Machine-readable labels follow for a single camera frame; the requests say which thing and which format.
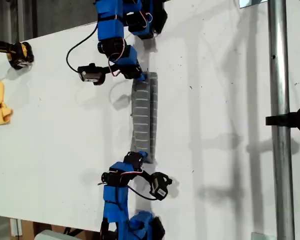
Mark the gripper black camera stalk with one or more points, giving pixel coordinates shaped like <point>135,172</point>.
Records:
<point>112,68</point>
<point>146,176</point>

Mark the yellow black power tool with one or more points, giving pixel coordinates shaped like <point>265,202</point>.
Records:
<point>20,53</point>

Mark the white box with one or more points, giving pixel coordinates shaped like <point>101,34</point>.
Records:
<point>50,235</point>

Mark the grey striped towel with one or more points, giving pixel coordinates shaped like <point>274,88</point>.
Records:
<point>142,120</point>

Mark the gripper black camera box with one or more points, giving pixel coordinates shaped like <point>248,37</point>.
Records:
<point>91,74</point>
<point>160,186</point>

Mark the steel post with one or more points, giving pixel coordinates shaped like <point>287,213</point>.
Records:
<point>280,75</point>

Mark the black clamp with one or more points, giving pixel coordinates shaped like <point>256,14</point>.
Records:
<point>290,120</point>

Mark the white table bracket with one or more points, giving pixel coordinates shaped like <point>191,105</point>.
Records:
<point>15,227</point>

